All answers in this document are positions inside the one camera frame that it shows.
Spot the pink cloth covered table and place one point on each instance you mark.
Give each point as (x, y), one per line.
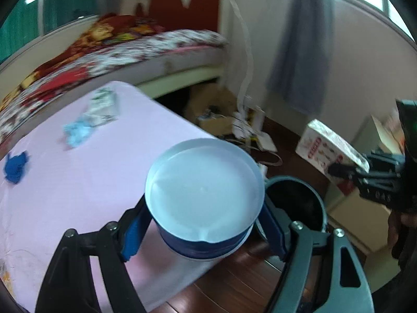
(84, 189)

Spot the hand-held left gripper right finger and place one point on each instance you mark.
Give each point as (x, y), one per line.
(275, 231)

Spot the grey curtain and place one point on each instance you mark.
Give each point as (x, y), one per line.
(303, 49)

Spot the cardboard box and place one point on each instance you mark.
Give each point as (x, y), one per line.
(208, 107)

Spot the dark blue crumpled cloth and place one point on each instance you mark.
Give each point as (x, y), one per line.
(16, 168)

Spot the red printed blanket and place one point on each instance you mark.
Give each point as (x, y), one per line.
(107, 32)

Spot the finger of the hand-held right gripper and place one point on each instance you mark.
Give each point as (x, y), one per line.
(384, 159)
(342, 170)

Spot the green tinted window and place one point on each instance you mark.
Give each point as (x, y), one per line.
(49, 9)

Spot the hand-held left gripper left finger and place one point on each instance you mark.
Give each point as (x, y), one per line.
(136, 231)

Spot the floral mattress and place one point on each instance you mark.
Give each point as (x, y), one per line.
(163, 49)

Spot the black trash bin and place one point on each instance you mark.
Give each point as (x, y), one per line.
(299, 199)

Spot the white pink printed box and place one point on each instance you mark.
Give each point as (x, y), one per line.
(322, 146)

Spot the blue bowl white inside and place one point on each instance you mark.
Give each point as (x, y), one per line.
(202, 182)

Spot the white bed with red headboard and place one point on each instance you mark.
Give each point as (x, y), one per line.
(189, 3)

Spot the green white carton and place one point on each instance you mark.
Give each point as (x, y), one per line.
(104, 104)

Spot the person's right hand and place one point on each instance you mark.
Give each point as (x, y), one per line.
(395, 234)

